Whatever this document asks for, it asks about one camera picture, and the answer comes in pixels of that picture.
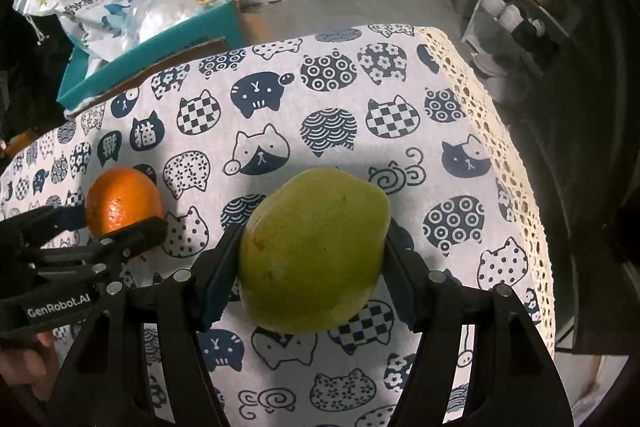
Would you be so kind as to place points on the teal box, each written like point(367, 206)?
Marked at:
point(165, 47)

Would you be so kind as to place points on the person's left hand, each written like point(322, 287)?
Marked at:
point(25, 367)

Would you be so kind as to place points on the green mango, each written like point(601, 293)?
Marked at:
point(315, 252)

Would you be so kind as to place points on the white shoe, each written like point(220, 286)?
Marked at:
point(494, 2)
point(511, 17)

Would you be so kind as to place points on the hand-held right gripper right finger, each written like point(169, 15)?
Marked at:
point(402, 287)

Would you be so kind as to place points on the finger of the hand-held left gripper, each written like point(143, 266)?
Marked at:
point(130, 239)
point(45, 219)

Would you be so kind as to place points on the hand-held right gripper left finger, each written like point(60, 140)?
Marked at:
point(220, 282)

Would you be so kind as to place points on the cat print tablecloth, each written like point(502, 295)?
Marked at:
point(350, 117)

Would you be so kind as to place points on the black shoe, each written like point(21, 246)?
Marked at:
point(530, 36)

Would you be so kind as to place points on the orange tangerine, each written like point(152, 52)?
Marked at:
point(120, 202)

